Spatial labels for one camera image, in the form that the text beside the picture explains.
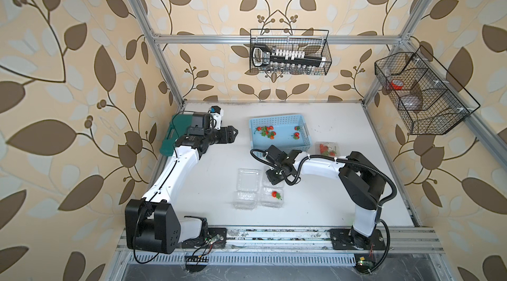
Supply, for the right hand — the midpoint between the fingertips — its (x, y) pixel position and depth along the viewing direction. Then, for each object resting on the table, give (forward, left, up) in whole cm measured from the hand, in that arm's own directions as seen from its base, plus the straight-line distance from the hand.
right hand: (272, 177), depth 91 cm
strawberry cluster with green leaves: (+26, +2, +2) cm, 26 cm away
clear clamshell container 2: (-5, +3, +1) cm, 6 cm away
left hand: (+13, +19, +22) cm, 32 cm away
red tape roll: (+24, -53, +33) cm, 67 cm away
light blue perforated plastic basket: (+25, -10, +1) cm, 27 cm away
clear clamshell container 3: (-3, +11, 0) cm, 12 cm away
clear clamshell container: (+15, -31, +2) cm, 34 cm away
